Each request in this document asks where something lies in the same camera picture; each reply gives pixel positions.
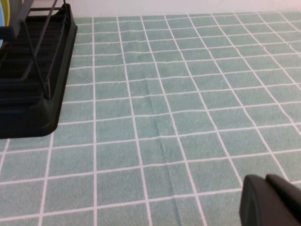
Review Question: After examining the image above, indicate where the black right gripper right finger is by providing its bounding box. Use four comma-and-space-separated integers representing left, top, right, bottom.
265, 173, 301, 221

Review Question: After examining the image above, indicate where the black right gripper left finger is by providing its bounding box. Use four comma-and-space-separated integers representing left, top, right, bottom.
239, 175, 301, 226

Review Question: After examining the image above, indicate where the light blue plate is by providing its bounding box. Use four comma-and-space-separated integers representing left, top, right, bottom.
0, 3, 4, 48

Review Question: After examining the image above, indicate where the green checkered tablecloth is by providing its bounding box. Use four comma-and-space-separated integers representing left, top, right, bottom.
0, 11, 301, 226

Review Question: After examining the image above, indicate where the black plastic drip tray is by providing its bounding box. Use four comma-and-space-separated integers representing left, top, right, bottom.
0, 3, 78, 139

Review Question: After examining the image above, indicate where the black wire dish rack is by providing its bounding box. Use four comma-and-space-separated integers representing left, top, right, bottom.
0, 0, 68, 99

